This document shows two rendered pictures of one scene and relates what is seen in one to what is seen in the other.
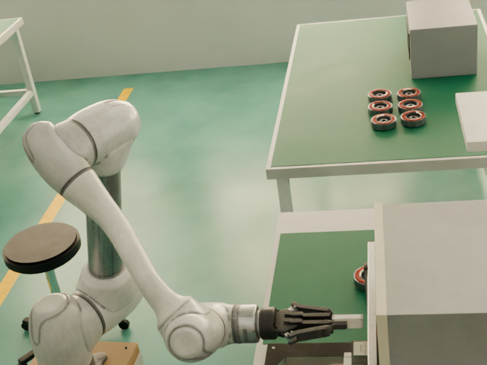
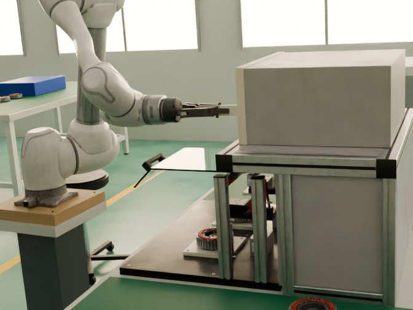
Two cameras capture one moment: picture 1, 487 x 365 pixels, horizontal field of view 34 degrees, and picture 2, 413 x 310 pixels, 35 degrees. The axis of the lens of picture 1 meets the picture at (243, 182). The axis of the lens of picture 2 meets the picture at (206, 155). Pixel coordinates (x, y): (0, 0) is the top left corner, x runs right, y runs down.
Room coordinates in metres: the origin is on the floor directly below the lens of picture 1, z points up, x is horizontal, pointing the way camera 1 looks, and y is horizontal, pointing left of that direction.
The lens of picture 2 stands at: (-0.39, -0.43, 1.50)
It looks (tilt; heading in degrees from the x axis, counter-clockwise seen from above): 13 degrees down; 10
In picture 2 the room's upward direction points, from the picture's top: 4 degrees counter-clockwise
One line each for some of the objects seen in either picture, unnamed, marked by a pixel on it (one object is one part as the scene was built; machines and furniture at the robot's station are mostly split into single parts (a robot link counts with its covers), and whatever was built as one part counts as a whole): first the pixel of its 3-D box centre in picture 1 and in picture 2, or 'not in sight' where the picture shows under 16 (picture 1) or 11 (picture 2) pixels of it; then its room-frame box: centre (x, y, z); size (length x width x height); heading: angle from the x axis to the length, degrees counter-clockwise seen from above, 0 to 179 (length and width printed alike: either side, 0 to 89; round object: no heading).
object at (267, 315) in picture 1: (279, 323); (180, 110); (1.48, -0.03, 1.18); 0.09 x 0.08 x 0.07; 78
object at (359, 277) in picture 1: (370, 278); not in sight; (2.14, -0.36, 0.77); 0.11 x 0.11 x 0.04
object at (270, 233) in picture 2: not in sight; (261, 243); (1.39, -0.26, 0.80); 0.07 x 0.05 x 0.06; 168
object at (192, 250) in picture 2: not in sight; (215, 246); (1.42, -0.12, 0.78); 0.15 x 0.15 x 0.01; 78
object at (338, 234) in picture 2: not in sight; (337, 238); (1.14, -0.47, 0.91); 0.28 x 0.03 x 0.32; 78
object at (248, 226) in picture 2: not in sight; (239, 219); (1.66, -0.17, 0.78); 0.15 x 0.15 x 0.01; 78
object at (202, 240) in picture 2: not in sight; (214, 238); (1.42, -0.12, 0.80); 0.11 x 0.11 x 0.04
